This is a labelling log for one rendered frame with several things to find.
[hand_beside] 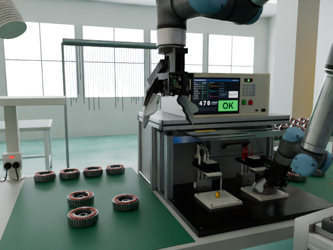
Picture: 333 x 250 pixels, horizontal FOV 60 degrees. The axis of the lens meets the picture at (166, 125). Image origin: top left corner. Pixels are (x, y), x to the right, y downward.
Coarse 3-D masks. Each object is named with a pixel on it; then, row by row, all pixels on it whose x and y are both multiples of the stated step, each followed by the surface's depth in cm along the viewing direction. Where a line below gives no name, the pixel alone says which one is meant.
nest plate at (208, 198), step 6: (204, 192) 130; (210, 192) 130; (222, 192) 130; (198, 198) 126; (204, 198) 123; (210, 198) 123; (216, 198) 123; (222, 198) 123; (228, 198) 123; (234, 198) 123; (210, 204) 117; (216, 204) 117; (222, 204) 117; (228, 204) 118; (234, 204) 119
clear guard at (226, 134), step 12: (192, 132) 121; (204, 132) 121; (216, 132) 121; (228, 132) 121; (240, 132) 121; (204, 144) 106; (216, 144) 107; (240, 144) 110; (252, 144) 112; (216, 156) 104
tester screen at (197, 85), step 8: (200, 80) 129; (208, 80) 131; (216, 80) 132; (224, 80) 133; (232, 80) 135; (200, 88) 130; (208, 88) 131; (216, 88) 132; (224, 88) 134; (232, 88) 135; (192, 96) 129; (200, 96) 130; (208, 96) 132; (216, 96) 133; (216, 104) 133; (200, 112) 131; (208, 112) 133; (216, 112) 134
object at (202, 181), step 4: (204, 176) 140; (196, 180) 136; (200, 180) 135; (204, 180) 135; (208, 180) 136; (196, 184) 136; (200, 184) 135; (204, 184) 136; (208, 184) 136; (196, 188) 136; (200, 188) 135; (204, 188) 136; (208, 188) 137
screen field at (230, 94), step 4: (220, 92) 133; (224, 92) 134; (228, 92) 135; (232, 92) 136; (236, 92) 136; (220, 96) 134; (224, 96) 134; (228, 96) 135; (232, 96) 136; (236, 96) 137
